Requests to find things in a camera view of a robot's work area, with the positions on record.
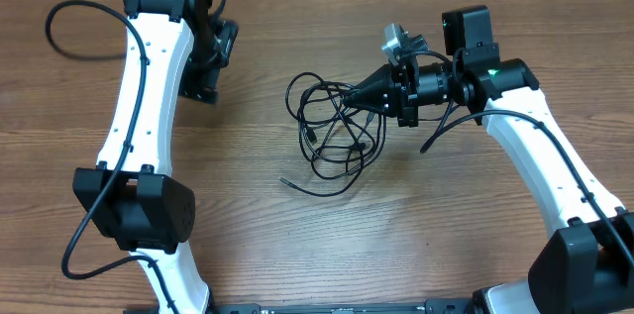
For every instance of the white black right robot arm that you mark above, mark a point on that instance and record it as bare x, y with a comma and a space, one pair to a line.
587, 264

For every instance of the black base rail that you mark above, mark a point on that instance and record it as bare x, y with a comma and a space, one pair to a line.
322, 309

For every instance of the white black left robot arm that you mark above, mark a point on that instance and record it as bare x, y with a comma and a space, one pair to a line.
175, 49

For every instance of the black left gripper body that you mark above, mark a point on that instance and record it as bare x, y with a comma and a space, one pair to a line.
213, 54

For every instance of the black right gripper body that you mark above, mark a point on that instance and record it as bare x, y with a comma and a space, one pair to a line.
407, 98

